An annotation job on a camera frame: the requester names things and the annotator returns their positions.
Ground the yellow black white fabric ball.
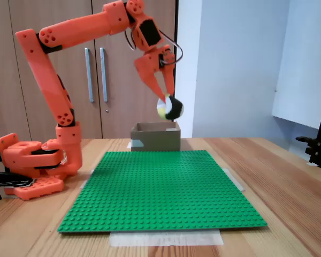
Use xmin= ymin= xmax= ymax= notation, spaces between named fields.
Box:
xmin=156 ymin=93 xmax=185 ymax=120

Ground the open cardboard box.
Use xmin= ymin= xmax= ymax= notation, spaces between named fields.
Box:
xmin=130 ymin=122 xmax=182 ymax=152

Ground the brown wooden cabinet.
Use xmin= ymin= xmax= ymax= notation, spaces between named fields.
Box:
xmin=0 ymin=0 xmax=179 ymax=140

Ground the short masking tape strip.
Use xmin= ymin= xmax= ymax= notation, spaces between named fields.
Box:
xmin=221 ymin=167 xmax=246 ymax=192
xmin=79 ymin=168 xmax=95 ymax=190

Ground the white board panel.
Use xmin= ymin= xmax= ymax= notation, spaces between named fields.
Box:
xmin=271 ymin=0 xmax=321 ymax=130

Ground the green studded baseplate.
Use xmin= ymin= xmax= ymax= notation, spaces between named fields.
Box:
xmin=56 ymin=149 xmax=268 ymax=234

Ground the wide masking tape strip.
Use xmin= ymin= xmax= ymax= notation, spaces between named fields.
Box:
xmin=109 ymin=229 xmax=225 ymax=247

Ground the gripper motor cable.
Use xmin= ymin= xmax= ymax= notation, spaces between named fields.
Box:
xmin=159 ymin=29 xmax=184 ymax=65

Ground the wrist motor cable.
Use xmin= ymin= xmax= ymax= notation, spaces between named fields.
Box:
xmin=125 ymin=26 xmax=137 ymax=51

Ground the metal cabinet handle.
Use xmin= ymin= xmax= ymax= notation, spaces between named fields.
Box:
xmin=84 ymin=48 xmax=94 ymax=103
xmin=100 ymin=47 xmax=109 ymax=103

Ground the black camera stand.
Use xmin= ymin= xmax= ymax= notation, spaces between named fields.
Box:
xmin=295 ymin=79 xmax=321 ymax=169

